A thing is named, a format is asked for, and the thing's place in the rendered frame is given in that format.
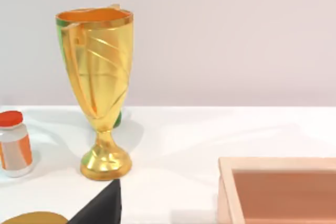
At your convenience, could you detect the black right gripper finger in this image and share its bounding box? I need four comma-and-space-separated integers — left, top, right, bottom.
67, 178, 123, 224

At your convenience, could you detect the round gold-brown disc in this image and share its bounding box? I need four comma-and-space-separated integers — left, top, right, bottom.
0, 210, 68, 224

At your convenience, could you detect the green object behind trophy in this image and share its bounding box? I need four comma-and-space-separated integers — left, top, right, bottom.
113, 111, 123, 129

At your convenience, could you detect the white jar with red lid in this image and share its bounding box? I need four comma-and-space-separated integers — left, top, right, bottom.
0, 110, 34, 178

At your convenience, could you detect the gold trophy cup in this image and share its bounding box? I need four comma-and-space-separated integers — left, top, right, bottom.
54, 4, 135, 182

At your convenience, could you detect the shallow salmon-coloured box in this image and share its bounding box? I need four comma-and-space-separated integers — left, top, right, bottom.
217, 156, 336, 224

